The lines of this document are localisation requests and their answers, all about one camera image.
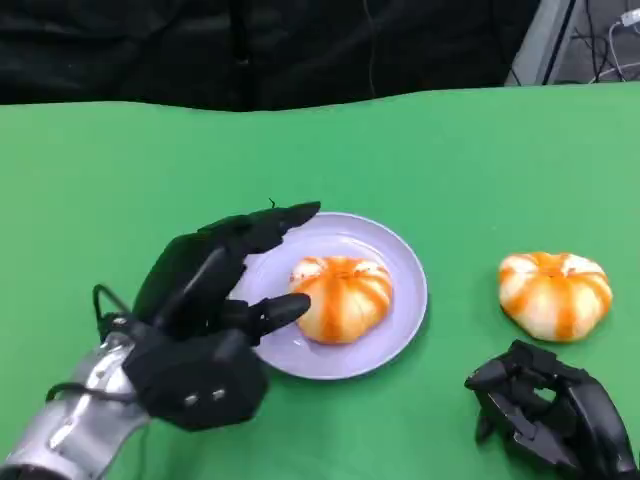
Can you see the orange and white bread roll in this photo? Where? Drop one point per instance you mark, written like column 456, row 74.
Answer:
column 555, row 300
column 345, row 300

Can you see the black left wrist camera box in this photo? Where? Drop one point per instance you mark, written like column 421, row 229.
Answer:
column 200, row 380

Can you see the lilac plate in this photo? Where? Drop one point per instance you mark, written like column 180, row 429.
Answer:
column 400, row 310

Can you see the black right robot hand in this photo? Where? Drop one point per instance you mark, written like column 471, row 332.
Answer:
column 590, row 420

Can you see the green table cloth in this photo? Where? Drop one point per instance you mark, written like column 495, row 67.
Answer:
column 150, row 165

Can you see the black backdrop curtain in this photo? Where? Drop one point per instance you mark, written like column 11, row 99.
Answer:
column 150, row 50

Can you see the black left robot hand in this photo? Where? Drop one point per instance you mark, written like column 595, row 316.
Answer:
column 190, row 280

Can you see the grey metal post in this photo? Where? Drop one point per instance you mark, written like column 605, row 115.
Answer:
column 537, row 45

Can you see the white plug adapter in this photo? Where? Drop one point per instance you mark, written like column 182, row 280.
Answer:
column 630, row 18

